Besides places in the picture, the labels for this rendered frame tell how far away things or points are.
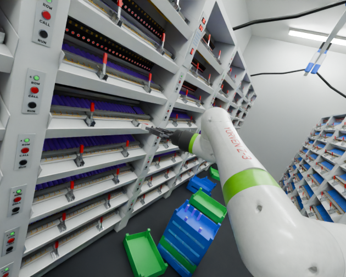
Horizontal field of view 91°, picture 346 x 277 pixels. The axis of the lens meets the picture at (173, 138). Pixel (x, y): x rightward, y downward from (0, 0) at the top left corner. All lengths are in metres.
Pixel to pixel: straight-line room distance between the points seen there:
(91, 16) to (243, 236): 0.66
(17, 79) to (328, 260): 0.71
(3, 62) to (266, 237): 0.64
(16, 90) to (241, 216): 0.59
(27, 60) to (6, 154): 0.27
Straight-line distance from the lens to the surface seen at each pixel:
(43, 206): 0.92
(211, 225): 1.45
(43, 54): 0.60
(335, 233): 0.41
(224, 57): 1.73
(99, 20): 0.67
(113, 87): 0.73
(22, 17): 0.58
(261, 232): 0.32
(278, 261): 0.32
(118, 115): 0.89
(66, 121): 0.73
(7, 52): 0.59
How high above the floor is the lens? 1.15
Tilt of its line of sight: 16 degrees down
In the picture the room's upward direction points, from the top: 23 degrees clockwise
